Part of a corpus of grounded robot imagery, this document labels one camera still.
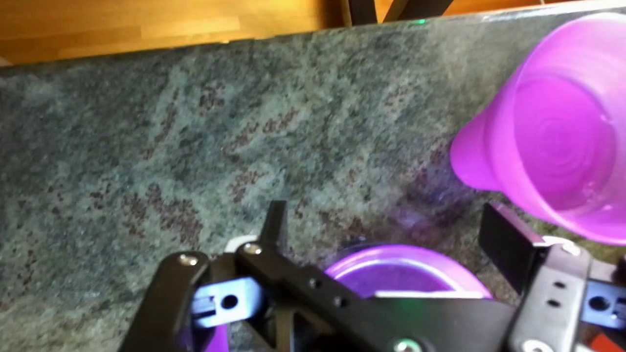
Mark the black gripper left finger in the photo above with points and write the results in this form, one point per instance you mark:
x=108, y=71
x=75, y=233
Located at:
x=276, y=225

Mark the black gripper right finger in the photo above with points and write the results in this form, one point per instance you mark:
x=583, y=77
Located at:
x=515, y=251

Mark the purple plastic cup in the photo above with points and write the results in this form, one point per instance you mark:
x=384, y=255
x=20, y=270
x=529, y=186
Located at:
x=476, y=159

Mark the purple plastic bowl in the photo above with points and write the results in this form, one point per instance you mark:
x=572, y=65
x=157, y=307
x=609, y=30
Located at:
x=560, y=130

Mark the purple plastic knife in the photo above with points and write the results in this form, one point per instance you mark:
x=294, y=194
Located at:
x=208, y=341

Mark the purple plastic plate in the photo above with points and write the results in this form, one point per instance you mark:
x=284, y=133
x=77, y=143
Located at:
x=403, y=270

